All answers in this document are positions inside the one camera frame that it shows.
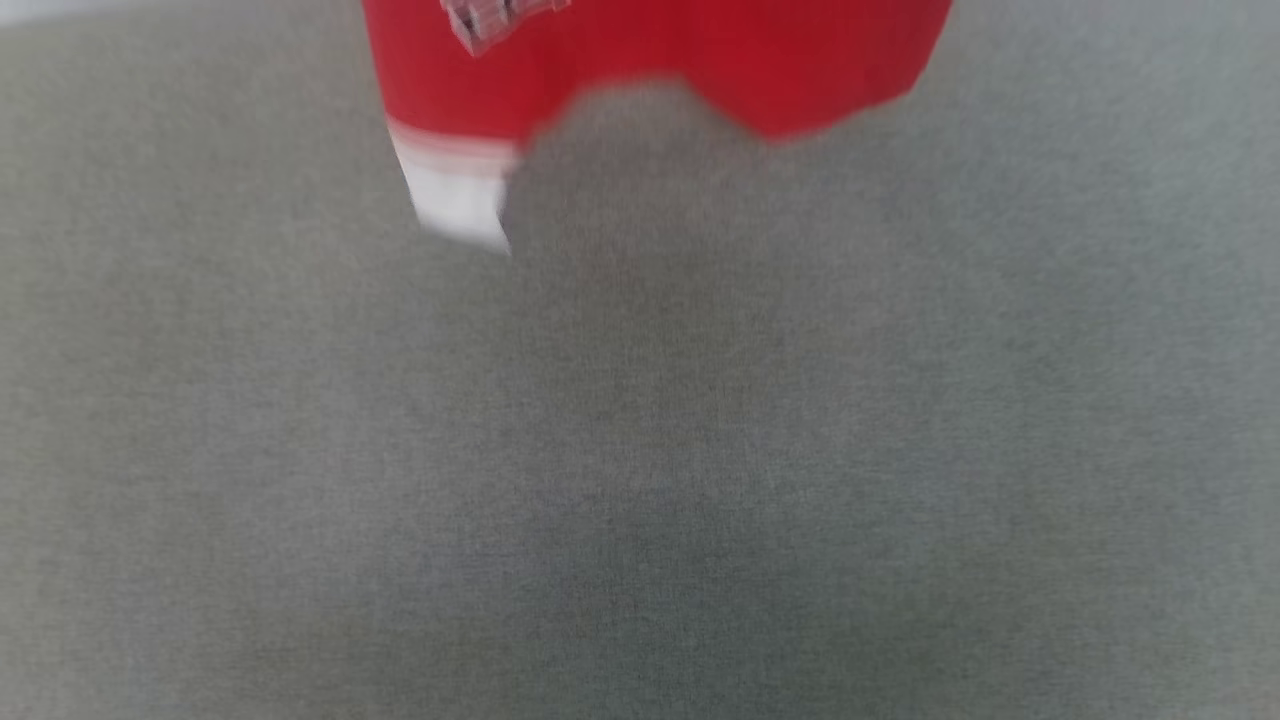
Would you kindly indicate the red and white striped garment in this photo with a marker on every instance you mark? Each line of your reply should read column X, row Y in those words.
column 640, row 60

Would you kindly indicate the grey fabric sofa cushion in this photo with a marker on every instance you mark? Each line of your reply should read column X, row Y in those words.
column 640, row 450

